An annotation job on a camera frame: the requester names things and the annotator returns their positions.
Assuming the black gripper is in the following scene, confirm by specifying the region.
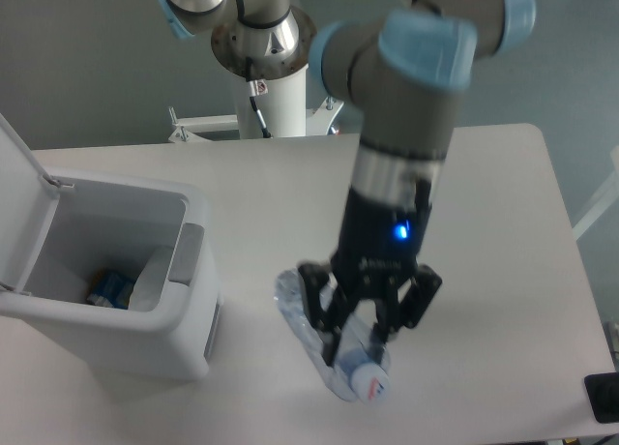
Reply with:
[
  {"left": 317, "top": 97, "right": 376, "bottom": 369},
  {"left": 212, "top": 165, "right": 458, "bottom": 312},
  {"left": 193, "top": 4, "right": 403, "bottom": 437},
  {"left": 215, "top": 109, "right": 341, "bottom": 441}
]
[{"left": 297, "top": 180, "right": 443, "bottom": 367}]

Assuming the crushed clear plastic bottle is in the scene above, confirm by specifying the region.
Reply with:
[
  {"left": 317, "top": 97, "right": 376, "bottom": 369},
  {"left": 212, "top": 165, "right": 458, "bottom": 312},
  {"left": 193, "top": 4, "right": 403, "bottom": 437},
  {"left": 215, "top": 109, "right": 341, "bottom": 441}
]
[{"left": 273, "top": 268, "right": 393, "bottom": 403}]

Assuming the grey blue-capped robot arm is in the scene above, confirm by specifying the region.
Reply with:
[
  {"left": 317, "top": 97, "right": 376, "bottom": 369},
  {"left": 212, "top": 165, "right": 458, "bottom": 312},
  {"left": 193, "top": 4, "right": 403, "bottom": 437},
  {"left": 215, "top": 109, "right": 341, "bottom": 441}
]
[{"left": 299, "top": 0, "right": 536, "bottom": 366}]

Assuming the white plastic trash can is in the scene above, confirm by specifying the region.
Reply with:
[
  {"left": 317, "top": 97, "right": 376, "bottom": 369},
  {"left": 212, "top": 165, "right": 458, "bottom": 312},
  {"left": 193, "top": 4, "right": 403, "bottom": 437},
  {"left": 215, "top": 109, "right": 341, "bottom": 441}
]
[{"left": 1, "top": 171, "right": 221, "bottom": 380}]

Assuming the white trash can lid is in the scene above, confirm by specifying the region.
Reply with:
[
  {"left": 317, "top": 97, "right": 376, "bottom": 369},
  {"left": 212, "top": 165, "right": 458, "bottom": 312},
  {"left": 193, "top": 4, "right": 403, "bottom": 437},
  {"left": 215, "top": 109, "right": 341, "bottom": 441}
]
[{"left": 1, "top": 119, "right": 74, "bottom": 291}]

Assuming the blue yellow carton in bin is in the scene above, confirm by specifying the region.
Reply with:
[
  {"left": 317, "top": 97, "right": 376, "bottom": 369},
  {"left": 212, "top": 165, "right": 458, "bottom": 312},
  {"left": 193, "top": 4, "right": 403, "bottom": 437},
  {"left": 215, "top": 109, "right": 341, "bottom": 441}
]
[{"left": 86, "top": 269, "right": 135, "bottom": 310}]

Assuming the black device at table edge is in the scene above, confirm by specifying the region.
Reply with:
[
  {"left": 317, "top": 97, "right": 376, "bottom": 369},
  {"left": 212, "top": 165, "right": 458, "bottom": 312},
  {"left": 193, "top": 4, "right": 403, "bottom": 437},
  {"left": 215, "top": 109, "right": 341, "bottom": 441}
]
[{"left": 584, "top": 372, "right": 618, "bottom": 424}]

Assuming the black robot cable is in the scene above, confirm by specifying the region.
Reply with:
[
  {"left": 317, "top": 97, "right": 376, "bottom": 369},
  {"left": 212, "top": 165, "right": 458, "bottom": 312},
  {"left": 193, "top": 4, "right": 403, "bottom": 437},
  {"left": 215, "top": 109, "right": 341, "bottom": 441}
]
[{"left": 244, "top": 55, "right": 273, "bottom": 139}]

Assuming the white robot pedestal with base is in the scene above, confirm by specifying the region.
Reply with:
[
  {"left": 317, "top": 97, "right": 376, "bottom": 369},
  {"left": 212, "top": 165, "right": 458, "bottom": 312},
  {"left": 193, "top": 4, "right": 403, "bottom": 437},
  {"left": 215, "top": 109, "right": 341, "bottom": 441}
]
[{"left": 168, "top": 6, "right": 344, "bottom": 143}]

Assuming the white frame at right edge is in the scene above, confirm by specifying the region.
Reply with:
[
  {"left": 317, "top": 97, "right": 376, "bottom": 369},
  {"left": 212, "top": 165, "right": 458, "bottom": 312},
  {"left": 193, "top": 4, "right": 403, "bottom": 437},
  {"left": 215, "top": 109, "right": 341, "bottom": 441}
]
[{"left": 573, "top": 146, "right": 618, "bottom": 241}]

